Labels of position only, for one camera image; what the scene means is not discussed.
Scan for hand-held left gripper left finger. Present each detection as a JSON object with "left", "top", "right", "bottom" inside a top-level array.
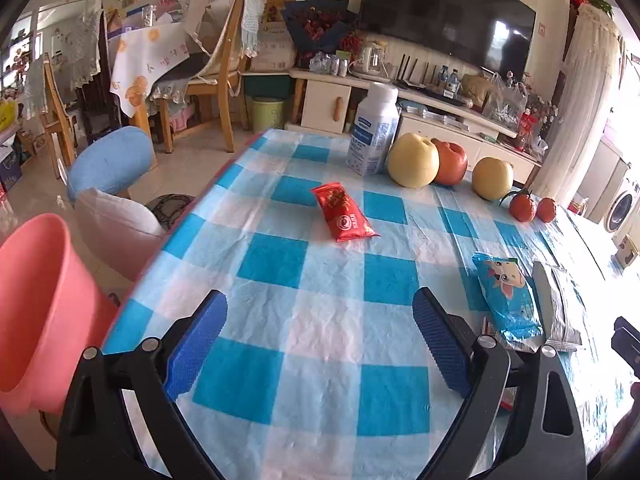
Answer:
[{"left": 55, "top": 289, "right": 229, "bottom": 480}]

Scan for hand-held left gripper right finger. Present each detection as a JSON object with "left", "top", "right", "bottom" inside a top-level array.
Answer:
[{"left": 412, "top": 287, "right": 588, "bottom": 480}]

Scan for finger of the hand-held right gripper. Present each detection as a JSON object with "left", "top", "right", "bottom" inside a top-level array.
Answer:
[{"left": 611, "top": 316, "right": 640, "bottom": 378}]

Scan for pink plastic bin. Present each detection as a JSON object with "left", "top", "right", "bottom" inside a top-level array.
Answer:
[{"left": 0, "top": 213, "right": 118, "bottom": 416}]

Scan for small red snack packet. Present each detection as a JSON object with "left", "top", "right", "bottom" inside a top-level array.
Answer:
[{"left": 310, "top": 181, "right": 382, "bottom": 243}]

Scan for flat silver printed wrapper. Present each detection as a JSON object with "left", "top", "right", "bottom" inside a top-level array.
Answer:
[{"left": 531, "top": 260, "right": 584, "bottom": 352}]

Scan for blue cartoon snack packet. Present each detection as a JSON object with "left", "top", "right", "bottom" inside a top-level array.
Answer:
[{"left": 472, "top": 252, "right": 545, "bottom": 352}]

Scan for small cardboard box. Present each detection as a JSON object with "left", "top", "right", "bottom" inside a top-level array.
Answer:
[{"left": 615, "top": 235, "right": 640, "bottom": 268}]

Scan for blue checkered tablecloth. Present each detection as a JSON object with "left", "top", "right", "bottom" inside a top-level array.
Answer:
[{"left": 100, "top": 127, "right": 640, "bottom": 480}]

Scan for white cushioned stool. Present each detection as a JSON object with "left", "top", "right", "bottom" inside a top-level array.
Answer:
[{"left": 75, "top": 187, "right": 166, "bottom": 281}]

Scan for white washing machine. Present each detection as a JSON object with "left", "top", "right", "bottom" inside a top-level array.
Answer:
[{"left": 602, "top": 170, "right": 640, "bottom": 233}]

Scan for dark patterned seat cushion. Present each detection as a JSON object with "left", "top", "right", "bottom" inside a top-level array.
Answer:
[{"left": 145, "top": 194, "right": 196, "bottom": 226}]

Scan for tangerine with leaf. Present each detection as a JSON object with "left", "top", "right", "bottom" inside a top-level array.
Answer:
[{"left": 500, "top": 187, "right": 537, "bottom": 223}]

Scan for round yellow apple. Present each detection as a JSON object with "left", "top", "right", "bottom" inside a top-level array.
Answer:
[{"left": 472, "top": 156, "right": 514, "bottom": 201}]

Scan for red apple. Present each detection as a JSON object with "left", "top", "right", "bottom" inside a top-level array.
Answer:
[{"left": 431, "top": 138, "right": 469, "bottom": 186}]

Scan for large yellow apple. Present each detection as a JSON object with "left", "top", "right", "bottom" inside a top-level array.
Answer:
[{"left": 387, "top": 132, "right": 441, "bottom": 189}]

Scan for light blue stool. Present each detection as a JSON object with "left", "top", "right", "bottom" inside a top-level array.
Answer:
[{"left": 67, "top": 126, "right": 156, "bottom": 206}]

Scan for white plastic bottle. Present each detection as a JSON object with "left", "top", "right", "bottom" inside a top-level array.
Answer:
[{"left": 346, "top": 82, "right": 401, "bottom": 177}]

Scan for red packet on cabinet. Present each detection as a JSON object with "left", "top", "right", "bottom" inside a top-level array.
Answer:
[{"left": 515, "top": 110, "right": 538, "bottom": 151}]

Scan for green waste bin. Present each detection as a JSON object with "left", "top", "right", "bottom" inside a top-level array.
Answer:
[{"left": 250, "top": 96, "right": 286, "bottom": 131}]

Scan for white curtain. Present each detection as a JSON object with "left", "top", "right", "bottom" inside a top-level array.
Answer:
[{"left": 537, "top": 5, "right": 623, "bottom": 206}]

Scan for clear plastic bag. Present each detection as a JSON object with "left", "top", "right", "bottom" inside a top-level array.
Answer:
[{"left": 482, "top": 72, "right": 528, "bottom": 128}]

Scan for dried flower bunch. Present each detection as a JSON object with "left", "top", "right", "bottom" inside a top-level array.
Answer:
[{"left": 525, "top": 95, "right": 556, "bottom": 121}]

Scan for brown bag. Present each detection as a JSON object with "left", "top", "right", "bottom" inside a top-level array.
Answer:
[{"left": 460, "top": 74, "right": 493, "bottom": 106}]

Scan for black router with antennas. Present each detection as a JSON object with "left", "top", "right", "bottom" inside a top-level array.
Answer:
[{"left": 392, "top": 55, "right": 441, "bottom": 92}]

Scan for plain wooden chair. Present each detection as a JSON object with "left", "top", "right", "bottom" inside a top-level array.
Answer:
[{"left": 40, "top": 55, "right": 78, "bottom": 181}]

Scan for cream television cabinet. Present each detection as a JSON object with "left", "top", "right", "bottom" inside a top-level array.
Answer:
[{"left": 290, "top": 67, "right": 543, "bottom": 186}]

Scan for wooden chair with cream cover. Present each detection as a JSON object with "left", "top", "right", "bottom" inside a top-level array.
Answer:
[{"left": 185, "top": 0, "right": 268, "bottom": 153}]

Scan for orange print white cloth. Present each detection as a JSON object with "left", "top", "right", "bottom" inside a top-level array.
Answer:
[{"left": 110, "top": 25, "right": 193, "bottom": 118}]

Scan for cream electric kettle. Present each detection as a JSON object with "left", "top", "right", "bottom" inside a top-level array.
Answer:
[{"left": 350, "top": 40, "right": 396, "bottom": 81}]

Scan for cluster of small bottles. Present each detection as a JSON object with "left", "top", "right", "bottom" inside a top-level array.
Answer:
[{"left": 310, "top": 52, "right": 351, "bottom": 77}]

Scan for white lace cloth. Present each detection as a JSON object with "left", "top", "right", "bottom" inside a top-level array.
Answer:
[{"left": 65, "top": 7, "right": 108, "bottom": 86}]

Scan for black television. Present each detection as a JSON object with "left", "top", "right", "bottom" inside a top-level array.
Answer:
[{"left": 357, "top": 0, "right": 537, "bottom": 78}]

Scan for dark blue flower bouquet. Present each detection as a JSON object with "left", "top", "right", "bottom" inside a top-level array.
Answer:
[{"left": 282, "top": 0, "right": 358, "bottom": 56}]

